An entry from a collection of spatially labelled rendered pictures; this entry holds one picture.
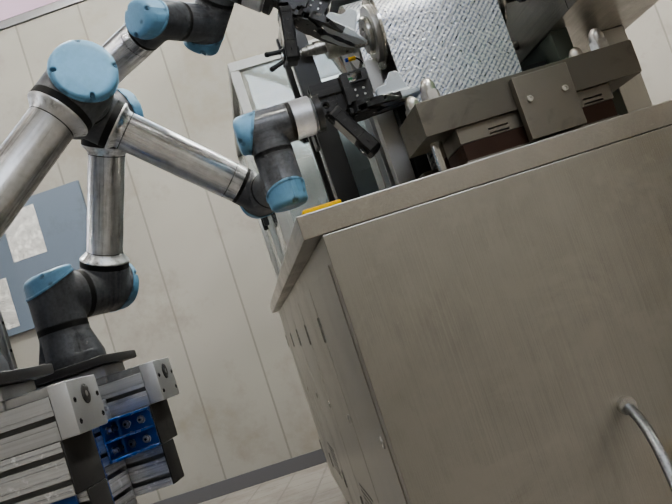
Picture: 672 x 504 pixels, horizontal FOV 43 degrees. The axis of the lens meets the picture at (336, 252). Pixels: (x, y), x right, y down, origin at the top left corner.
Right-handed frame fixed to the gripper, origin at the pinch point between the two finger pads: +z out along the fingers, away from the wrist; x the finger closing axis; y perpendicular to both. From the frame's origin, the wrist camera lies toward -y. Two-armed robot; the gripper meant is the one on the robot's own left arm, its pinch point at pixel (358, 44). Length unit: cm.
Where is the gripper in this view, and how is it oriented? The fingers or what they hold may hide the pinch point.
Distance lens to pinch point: 172.6
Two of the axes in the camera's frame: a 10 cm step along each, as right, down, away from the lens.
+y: 3.7, -9.2, 1.4
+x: -1.0, 1.1, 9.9
